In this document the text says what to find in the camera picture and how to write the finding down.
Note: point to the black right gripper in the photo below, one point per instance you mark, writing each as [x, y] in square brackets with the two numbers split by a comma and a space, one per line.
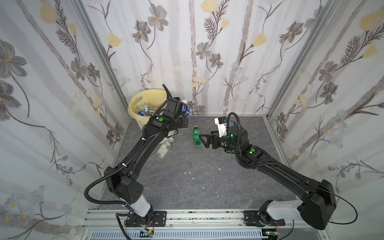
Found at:
[215, 142]

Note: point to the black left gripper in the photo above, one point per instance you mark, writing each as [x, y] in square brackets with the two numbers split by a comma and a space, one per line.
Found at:
[182, 120]

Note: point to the small green bottle yellow cap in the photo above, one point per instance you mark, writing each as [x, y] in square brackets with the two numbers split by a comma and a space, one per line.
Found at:
[196, 136]

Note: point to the clear bottle blue label blue cap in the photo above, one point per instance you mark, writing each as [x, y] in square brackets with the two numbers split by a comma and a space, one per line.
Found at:
[147, 111]

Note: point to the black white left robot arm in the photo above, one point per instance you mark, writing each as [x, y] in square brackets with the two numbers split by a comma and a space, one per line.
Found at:
[122, 179]

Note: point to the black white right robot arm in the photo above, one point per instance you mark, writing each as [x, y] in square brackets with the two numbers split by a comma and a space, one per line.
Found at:
[316, 201]

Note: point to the white bin yellow bag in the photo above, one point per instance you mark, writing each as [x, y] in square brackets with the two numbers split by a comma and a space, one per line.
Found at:
[144, 104]

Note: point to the clear square bottle white cap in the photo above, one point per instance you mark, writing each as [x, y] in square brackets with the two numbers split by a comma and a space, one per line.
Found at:
[164, 148]

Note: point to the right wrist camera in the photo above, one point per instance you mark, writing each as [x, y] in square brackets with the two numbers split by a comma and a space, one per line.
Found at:
[221, 123]

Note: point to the aluminium mounting rail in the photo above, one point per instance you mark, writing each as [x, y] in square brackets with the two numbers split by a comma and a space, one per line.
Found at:
[224, 224]

